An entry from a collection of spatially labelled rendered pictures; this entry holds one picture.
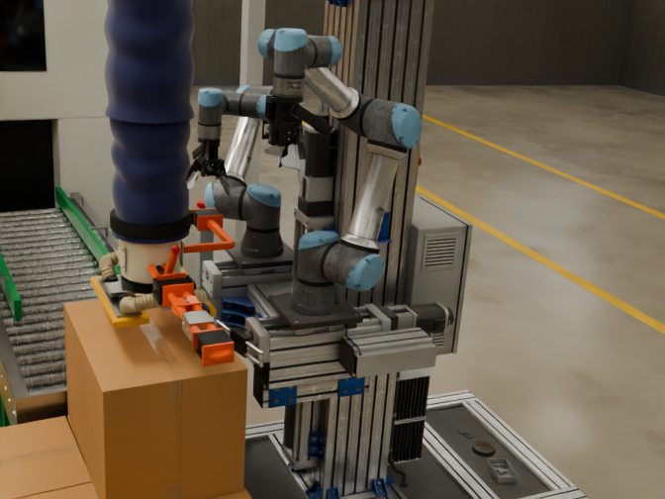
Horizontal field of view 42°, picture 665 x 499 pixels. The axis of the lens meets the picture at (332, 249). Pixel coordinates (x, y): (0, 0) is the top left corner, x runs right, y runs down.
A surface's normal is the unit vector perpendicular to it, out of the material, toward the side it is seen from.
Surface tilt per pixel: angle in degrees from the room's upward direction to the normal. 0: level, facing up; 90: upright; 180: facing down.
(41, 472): 0
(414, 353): 90
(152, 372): 0
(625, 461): 0
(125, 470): 90
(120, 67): 74
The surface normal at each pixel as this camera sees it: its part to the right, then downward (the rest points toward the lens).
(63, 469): 0.07, -0.94
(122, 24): -0.33, -0.03
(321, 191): 0.39, 0.33
